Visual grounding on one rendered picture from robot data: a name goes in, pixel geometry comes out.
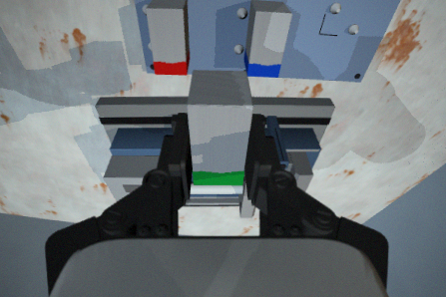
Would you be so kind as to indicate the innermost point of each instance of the grey block with blue end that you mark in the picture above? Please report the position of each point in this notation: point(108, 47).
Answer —
point(267, 30)

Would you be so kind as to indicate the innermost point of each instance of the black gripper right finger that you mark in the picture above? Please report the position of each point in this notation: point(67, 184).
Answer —
point(285, 209)

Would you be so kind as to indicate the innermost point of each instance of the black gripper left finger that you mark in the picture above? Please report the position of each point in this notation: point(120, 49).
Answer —
point(151, 209)

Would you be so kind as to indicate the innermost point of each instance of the grey block with red end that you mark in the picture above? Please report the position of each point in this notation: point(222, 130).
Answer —
point(169, 34)

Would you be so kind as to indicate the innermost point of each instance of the grey rectangular block with green end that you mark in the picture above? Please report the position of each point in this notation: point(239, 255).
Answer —
point(219, 113)

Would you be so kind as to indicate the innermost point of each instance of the grey rectangular bar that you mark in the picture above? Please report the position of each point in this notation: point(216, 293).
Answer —
point(290, 163)

